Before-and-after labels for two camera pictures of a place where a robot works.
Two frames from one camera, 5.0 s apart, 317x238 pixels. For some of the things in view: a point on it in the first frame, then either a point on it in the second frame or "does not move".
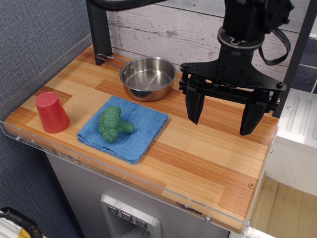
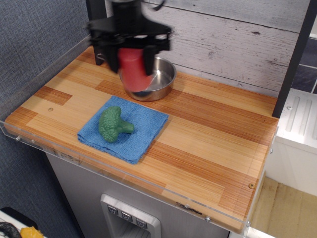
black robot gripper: (231, 76) -> (128, 27)
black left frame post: (100, 31) does not move
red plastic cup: (53, 117) -> (134, 75)
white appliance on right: (293, 157) does not move
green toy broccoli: (110, 124) does not move
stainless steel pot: (146, 79) does not move
